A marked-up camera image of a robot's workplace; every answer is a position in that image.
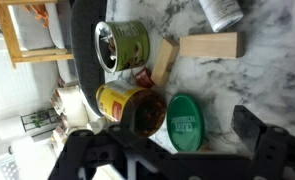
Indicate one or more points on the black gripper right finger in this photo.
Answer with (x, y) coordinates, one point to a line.
(273, 147)

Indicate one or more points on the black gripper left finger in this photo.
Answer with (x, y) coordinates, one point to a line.
(84, 152)

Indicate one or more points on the green plastic lid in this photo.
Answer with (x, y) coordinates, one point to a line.
(185, 123)

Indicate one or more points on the green open tin can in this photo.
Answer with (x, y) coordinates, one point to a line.
(121, 45)

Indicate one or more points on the white plastic tube bottle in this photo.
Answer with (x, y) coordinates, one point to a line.
(221, 14)

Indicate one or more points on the red foil wrapper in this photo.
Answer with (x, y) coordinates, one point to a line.
(143, 78)

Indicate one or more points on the light wooden block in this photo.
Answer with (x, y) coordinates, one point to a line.
(228, 45)

